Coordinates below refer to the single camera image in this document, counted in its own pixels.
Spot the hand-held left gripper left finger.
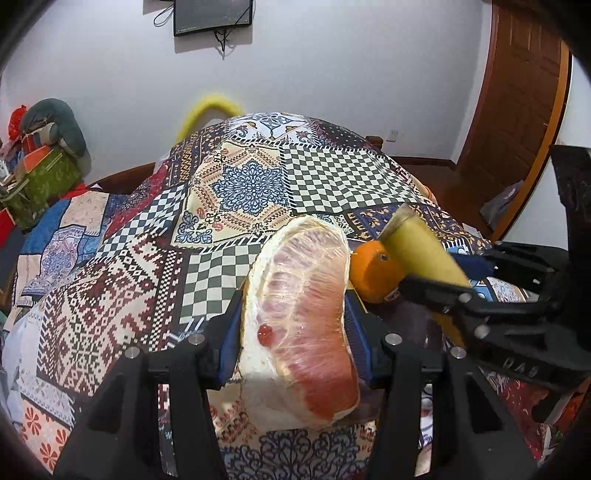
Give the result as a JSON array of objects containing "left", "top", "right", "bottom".
[{"left": 53, "top": 288, "right": 245, "bottom": 480}]

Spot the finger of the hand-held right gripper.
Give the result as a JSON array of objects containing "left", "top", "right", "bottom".
[
  {"left": 398, "top": 275, "right": 559, "bottom": 344},
  {"left": 445, "top": 242, "right": 561, "bottom": 296}
]

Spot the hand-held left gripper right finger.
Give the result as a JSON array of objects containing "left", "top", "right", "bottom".
[{"left": 344, "top": 286, "right": 539, "bottom": 480}]

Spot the yellow-green banana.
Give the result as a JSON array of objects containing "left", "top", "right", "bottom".
[{"left": 379, "top": 203, "right": 474, "bottom": 349}]

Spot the pomelo wedge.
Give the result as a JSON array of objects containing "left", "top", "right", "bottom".
[{"left": 238, "top": 216, "right": 362, "bottom": 431}]

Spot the large orange with sticker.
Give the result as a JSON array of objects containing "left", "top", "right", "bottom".
[{"left": 349, "top": 241, "right": 407, "bottom": 304}]

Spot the grey cloth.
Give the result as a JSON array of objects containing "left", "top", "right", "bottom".
[{"left": 480, "top": 182, "right": 525, "bottom": 232}]

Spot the patchwork blanket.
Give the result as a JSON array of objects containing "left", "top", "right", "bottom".
[{"left": 0, "top": 111, "right": 591, "bottom": 480}]

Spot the wooden door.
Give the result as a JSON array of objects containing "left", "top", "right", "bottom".
[{"left": 455, "top": 0, "right": 573, "bottom": 241}]

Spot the blue patterned cloth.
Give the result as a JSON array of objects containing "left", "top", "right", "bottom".
[{"left": 18, "top": 191, "right": 112, "bottom": 296}]

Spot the green bag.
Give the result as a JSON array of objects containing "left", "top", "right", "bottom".
[{"left": 0, "top": 152, "right": 84, "bottom": 232}]

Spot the orange box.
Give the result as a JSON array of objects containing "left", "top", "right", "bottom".
[{"left": 23, "top": 148, "right": 61, "bottom": 174}]

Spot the red decoration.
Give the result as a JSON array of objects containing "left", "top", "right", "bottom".
[{"left": 8, "top": 105, "right": 28, "bottom": 139}]

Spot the small black monitor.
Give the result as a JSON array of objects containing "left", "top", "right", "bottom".
[{"left": 173, "top": 0, "right": 254, "bottom": 38}]

